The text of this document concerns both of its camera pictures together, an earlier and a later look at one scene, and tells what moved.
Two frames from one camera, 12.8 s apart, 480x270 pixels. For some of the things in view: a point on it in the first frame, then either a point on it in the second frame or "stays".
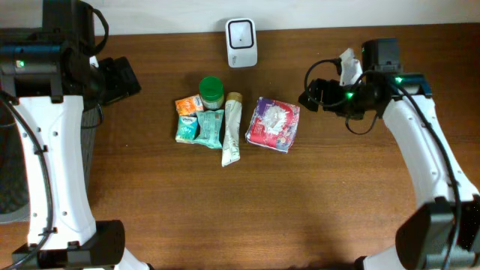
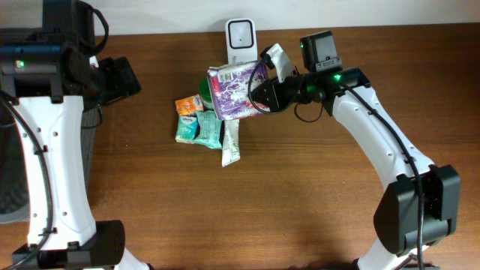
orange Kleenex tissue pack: (189, 105) stays
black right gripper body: (322, 94) → (273, 96)
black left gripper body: (111, 90) stays
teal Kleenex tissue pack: (187, 128) stays
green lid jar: (211, 92) stays
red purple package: (273, 125) → (231, 88)
